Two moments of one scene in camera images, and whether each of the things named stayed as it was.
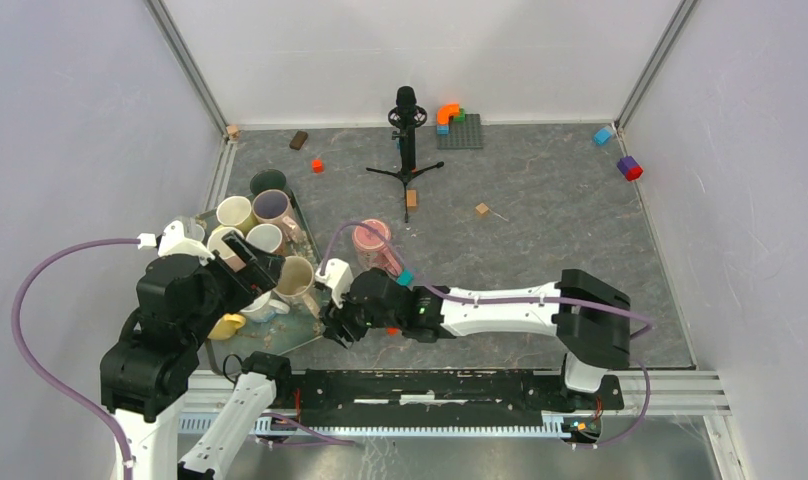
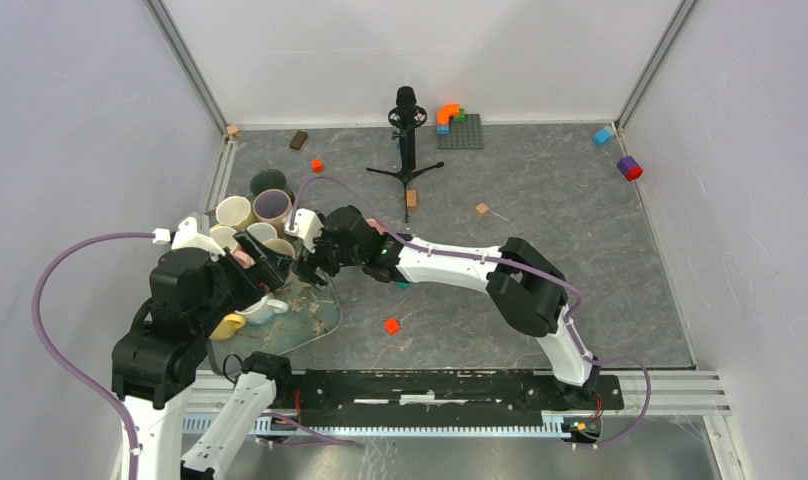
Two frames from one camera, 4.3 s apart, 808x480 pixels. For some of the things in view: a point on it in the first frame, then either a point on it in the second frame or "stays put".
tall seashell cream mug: [295, 284] -> [281, 246]
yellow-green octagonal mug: [236, 212] stays put
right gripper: [333, 319] -> [307, 268]
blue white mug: [265, 308] stays put
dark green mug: [269, 179] stays put
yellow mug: [227, 326] stays put
